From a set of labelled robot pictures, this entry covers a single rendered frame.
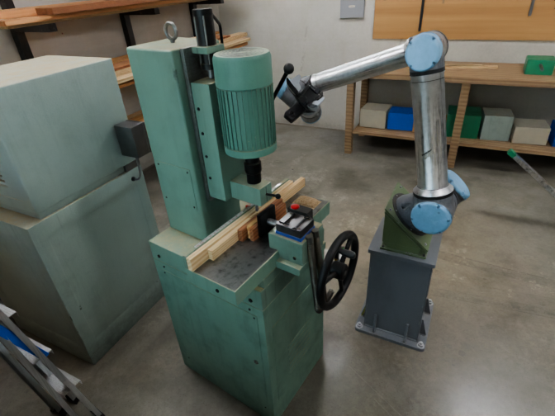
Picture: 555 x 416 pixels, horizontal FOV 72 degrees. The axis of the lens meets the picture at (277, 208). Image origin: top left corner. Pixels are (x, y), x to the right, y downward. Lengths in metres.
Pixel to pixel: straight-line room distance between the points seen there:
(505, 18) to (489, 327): 2.84
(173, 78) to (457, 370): 1.82
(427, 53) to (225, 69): 0.68
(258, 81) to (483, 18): 3.35
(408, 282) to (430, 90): 0.93
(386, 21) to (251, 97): 3.35
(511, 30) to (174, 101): 3.51
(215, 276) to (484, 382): 1.45
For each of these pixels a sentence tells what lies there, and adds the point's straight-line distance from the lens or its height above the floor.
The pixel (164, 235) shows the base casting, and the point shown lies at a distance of 1.65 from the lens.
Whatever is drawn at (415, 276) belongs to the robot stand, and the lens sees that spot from 1.93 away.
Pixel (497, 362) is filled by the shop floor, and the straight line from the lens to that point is 2.30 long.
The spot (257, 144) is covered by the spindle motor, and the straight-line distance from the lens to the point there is 1.21.
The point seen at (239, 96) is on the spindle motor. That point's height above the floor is 1.40.
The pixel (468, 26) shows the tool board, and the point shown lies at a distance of 4.32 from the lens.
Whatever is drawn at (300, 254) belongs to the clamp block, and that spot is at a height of 0.92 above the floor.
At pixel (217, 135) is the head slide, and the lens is 1.30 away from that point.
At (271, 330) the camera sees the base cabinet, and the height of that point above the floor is 0.58.
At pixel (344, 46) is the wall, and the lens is 4.58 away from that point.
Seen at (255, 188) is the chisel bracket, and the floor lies 1.07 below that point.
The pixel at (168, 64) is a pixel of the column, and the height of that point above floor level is 1.48.
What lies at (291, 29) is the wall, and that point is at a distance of 4.78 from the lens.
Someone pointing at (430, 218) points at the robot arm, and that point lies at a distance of 1.59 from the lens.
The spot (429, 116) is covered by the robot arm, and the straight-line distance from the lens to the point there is 1.49.
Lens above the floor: 1.70
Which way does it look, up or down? 32 degrees down
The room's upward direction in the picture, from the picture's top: 4 degrees counter-clockwise
